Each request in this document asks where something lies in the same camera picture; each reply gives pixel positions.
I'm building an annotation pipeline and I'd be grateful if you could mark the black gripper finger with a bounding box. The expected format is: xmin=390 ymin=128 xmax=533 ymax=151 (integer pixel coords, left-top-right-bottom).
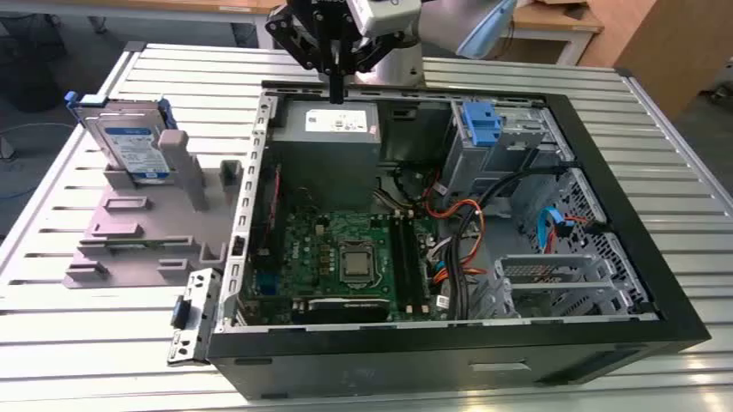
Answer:
xmin=263 ymin=7 xmax=339 ymax=106
xmin=336 ymin=33 xmax=418 ymax=106

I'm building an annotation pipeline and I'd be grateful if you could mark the hard disk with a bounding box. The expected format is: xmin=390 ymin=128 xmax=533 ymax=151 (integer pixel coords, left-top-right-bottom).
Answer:
xmin=65 ymin=90 xmax=179 ymax=186

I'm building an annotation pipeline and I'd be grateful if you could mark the blue data wire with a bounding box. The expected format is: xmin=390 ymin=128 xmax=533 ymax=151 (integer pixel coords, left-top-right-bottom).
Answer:
xmin=537 ymin=206 xmax=574 ymax=255

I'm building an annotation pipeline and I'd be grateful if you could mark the orange power wire black plug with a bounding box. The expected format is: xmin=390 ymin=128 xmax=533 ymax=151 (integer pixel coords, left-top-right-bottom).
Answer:
xmin=546 ymin=216 xmax=611 ymax=254

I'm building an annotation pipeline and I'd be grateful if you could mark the metal disk bay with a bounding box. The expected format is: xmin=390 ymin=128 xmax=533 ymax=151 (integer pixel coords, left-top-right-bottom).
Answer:
xmin=491 ymin=252 xmax=637 ymax=321

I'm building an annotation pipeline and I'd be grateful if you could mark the blue plastic drive latch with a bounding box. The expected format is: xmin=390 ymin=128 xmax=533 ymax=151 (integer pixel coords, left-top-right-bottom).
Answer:
xmin=462 ymin=101 xmax=503 ymax=147

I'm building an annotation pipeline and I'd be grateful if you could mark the grey power supply unit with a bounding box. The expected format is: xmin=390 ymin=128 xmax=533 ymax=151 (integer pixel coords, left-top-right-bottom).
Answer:
xmin=268 ymin=100 xmax=383 ymax=211

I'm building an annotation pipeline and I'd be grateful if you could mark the metal drive cage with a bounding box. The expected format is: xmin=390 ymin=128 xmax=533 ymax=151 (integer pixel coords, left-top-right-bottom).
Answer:
xmin=443 ymin=100 xmax=574 ymax=203

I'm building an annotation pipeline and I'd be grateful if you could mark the green motherboard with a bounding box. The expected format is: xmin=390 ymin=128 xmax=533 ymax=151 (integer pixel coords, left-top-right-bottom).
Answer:
xmin=251 ymin=209 xmax=454 ymax=323

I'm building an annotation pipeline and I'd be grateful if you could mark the black CPU socket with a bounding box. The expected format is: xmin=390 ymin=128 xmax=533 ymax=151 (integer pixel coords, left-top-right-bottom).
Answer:
xmin=336 ymin=239 xmax=379 ymax=288

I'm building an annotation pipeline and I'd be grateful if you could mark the black RAM slot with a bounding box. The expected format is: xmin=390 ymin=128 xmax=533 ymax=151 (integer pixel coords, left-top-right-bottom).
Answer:
xmin=388 ymin=212 xmax=415 ymax=314
xmin=403 ymin=212 xmax=431 ymax=313

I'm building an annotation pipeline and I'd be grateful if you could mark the silver CPU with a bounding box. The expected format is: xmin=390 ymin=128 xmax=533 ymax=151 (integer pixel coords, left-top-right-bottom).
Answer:
xmin=342 ymin=251 xmax=372 ymax=276

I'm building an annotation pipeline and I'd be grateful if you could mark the black mesh waste bin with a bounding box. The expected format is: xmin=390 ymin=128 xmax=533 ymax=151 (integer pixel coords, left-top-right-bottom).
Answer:
xmin=0 ymin=12 xmax=65 ymax=113

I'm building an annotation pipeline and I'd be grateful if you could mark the grey parts rack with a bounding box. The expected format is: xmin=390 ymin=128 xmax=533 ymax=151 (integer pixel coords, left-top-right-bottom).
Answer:
xmin=60 ymin=130 xmax=246 ymax=291

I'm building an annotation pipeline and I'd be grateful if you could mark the wooden cabinet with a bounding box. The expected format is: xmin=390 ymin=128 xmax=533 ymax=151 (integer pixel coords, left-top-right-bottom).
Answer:
xmin=581 ymin=0 xmax=733 ymax=121

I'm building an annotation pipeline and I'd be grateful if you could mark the black graphics card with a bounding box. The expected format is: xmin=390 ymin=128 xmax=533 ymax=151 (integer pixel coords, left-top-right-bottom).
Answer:
xmin=290 ymin=295 xmax=391 ymax=325

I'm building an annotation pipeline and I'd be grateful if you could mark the black PC case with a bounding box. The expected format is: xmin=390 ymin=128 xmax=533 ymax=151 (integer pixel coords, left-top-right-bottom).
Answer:
xmin=203 ymin=79 xmax=713 ymax=401

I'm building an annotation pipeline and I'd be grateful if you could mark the wooden desk white frame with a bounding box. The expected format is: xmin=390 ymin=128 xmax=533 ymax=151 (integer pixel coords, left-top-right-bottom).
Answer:
xmin=0 ymin=0 xmax=276 ymax=48
xmin=274 ymin=0 xmax=606 ymax=65

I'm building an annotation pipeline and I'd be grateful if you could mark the orange power wire bundle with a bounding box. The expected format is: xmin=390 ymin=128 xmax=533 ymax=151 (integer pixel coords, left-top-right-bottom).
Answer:
xmin=426 ymin=199 xmax=487 ymax=284

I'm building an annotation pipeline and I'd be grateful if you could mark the black cable bundle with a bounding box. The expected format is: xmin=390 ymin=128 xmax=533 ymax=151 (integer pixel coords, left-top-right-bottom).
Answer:
xmin=446 ymin=165 xmax=574 ymax=321

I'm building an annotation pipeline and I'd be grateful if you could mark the metal bracket with blue latch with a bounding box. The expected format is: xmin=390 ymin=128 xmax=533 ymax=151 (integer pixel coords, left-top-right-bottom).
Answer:
xmin=165 ymin=266 xmax=224 ymax=367

